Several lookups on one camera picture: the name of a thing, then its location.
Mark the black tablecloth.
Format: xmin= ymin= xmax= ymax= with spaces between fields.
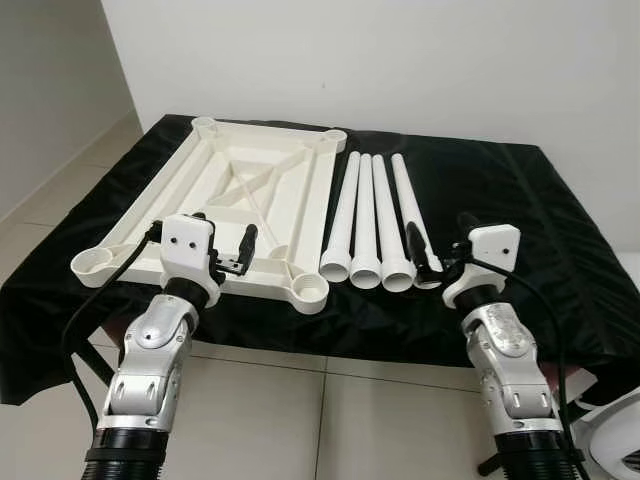
xmin=0 ymin=113 xmax=640 ymax=406

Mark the white rounded plastic appliance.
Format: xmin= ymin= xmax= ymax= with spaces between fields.
xmin=570 ymin=388 xmax=640 ymax=480

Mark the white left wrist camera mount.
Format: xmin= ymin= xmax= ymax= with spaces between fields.
xmin=159 ymin=212 xmax=222 ymax=307

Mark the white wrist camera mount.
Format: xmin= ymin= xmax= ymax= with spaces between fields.
xmin=159 ymin=212 xmax=222 ymax=307
xmin=442 ymin=224 xmax=522 ymax=309

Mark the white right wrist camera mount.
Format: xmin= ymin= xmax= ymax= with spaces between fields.
xmin=442 ymin=224 xmax=522 ymax=309

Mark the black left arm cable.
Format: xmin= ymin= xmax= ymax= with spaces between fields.
xmin=60 ymin=222 xmax=166 ymax=433

